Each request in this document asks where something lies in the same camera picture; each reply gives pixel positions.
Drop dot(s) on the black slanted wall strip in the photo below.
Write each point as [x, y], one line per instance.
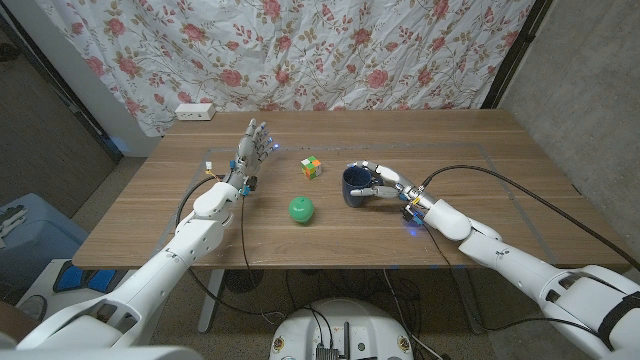
[75, 107]

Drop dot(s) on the blue storage bin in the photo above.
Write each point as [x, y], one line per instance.
[40, 240]

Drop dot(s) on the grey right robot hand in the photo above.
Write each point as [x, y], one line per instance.
[395, 177]

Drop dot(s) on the white power strip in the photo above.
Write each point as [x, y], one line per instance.
[195, 112]

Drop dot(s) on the dark blue mug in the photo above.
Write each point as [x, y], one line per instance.
[356, 177]

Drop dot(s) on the white device with blue pads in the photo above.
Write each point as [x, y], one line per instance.
[42, 285]

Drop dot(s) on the grey table leg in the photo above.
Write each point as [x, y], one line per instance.
[470, 310]

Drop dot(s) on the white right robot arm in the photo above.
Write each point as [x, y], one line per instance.
[500, 255]

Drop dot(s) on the small white connector tag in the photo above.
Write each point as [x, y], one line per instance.
[209, 165]

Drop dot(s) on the Rubik's cube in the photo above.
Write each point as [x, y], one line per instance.
[311, 167]

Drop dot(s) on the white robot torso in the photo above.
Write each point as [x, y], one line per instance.
[375, 325]

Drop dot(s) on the green ball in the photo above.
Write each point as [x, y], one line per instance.
[301, 210]

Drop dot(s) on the black backdrop pole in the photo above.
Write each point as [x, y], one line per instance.
[515, 52]

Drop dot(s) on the black round floor object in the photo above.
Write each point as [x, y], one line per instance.
[242, 280]

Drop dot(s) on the floral curtain backdrop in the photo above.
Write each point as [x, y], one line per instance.
[300, 50]

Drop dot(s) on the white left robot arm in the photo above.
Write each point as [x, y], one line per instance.
[165, 265]

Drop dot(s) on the white table leg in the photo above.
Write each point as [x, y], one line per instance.
[210, 305]

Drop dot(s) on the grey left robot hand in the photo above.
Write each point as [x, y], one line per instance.
[250, 150]

